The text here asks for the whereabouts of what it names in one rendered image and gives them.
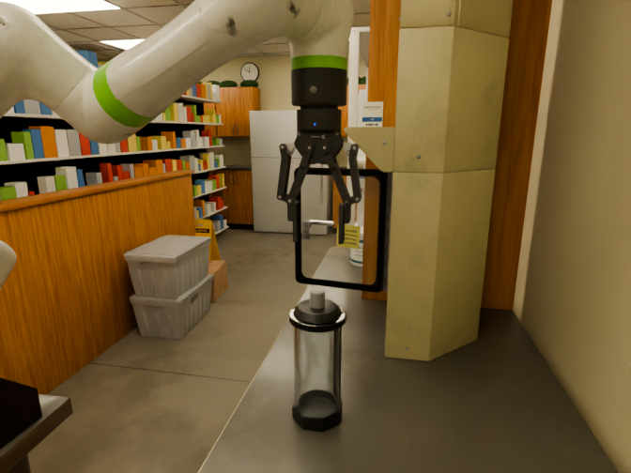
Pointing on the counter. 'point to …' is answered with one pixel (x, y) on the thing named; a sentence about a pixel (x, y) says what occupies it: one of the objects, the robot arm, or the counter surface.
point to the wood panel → (506, 163)
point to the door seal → (379, 236)
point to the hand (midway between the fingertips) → (318, 226)
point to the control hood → (375, 144)
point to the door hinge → (388, 230)
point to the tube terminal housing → (441, 187)
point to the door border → (377, 233)
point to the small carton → (372, 114)
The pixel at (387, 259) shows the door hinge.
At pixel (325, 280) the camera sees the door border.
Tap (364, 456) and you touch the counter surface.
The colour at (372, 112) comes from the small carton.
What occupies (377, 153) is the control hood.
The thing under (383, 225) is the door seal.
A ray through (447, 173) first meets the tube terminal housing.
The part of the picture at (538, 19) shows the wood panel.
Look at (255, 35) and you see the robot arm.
